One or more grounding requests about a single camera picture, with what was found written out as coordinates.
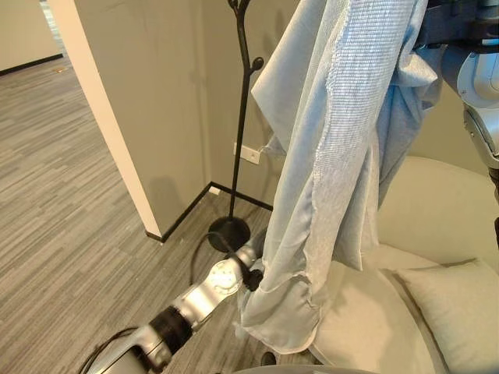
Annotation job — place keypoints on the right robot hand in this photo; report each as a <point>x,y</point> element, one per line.
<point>448,23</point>

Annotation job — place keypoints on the light blue mesh garment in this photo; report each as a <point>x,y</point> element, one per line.
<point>343,117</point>

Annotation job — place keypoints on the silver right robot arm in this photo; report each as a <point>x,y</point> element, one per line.
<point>477,78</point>

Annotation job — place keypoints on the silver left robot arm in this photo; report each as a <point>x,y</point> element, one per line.
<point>202,298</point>

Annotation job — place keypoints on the cream upholstered sofa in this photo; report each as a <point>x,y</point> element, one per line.
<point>425,202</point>

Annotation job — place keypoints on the black metal coat rack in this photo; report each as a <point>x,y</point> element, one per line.
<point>230,234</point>

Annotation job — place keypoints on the beige throw pillow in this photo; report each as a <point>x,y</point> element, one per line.
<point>456,308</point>

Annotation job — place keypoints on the small white baseboard outlet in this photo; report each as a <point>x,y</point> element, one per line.
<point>215,190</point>

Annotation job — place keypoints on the black baseboard strip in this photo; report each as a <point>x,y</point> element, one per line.
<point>187,214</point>

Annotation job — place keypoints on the small orange floor scrap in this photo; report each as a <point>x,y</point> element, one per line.
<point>59,70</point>

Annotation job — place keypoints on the white wall outlet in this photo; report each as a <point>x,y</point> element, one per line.
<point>249,152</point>

